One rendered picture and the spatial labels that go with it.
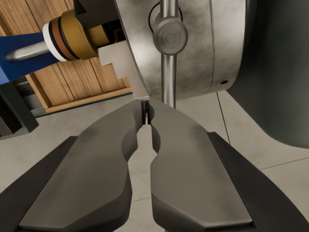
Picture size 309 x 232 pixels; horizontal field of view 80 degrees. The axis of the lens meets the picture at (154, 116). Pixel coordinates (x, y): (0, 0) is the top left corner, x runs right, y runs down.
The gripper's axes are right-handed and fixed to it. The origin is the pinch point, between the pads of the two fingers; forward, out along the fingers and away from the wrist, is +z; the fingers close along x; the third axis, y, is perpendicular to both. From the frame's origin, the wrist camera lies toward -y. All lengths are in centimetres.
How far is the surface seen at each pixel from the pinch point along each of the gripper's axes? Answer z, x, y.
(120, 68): 22.7, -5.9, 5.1
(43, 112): 77, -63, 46
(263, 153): 121, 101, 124
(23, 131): 40, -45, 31
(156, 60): 11.1, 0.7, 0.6
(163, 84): 3.9, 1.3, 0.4
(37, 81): 45, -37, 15
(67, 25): 22.8, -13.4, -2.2
